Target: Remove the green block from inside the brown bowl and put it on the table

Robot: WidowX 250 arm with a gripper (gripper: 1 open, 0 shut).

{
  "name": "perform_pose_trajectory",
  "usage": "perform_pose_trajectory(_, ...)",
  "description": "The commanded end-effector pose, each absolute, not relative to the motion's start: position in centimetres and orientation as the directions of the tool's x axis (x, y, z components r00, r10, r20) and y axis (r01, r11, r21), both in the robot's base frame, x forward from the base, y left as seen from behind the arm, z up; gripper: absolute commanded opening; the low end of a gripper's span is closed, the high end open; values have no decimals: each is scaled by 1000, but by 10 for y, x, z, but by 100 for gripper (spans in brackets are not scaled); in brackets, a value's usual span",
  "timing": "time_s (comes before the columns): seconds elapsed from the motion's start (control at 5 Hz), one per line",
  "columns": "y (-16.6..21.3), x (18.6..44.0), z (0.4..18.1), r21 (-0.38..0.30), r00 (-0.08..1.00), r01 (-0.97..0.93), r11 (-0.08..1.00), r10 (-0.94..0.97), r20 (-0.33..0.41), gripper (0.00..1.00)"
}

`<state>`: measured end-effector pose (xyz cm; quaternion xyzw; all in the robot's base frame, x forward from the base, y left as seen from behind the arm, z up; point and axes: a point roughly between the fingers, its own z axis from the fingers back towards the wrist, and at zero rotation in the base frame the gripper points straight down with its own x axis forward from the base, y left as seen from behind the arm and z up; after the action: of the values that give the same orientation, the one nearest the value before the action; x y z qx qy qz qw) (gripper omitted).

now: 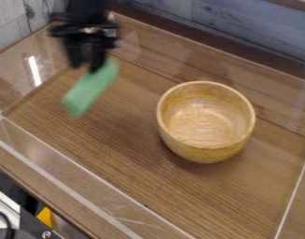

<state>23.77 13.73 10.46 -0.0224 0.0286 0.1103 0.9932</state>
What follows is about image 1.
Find brown wooden bowl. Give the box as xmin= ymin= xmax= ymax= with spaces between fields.
xmin=156 ymin=81 xmax=256 ymax=163

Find clear acrylic tray wall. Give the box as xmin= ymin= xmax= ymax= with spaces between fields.
xmin=0 ymin=18 xmax=305 ymax=239

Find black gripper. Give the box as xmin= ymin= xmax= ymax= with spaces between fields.
xmin=50 ymin=13 xmax=120 ymax=74

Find yellow sticker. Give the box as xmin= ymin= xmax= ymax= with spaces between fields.
xmin=37 ymin=207 xmax=54 ymax=228

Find black cable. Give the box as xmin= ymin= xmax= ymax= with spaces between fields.
xmin=0 ymin=208 xmax=17 ymax=239

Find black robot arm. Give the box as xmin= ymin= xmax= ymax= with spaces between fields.
xmin=50 ymin=0 xmax=120 ymax=73

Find green rectangular block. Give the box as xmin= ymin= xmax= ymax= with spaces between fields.
xmin=62 ymin=59 xmax=120 ymax=119

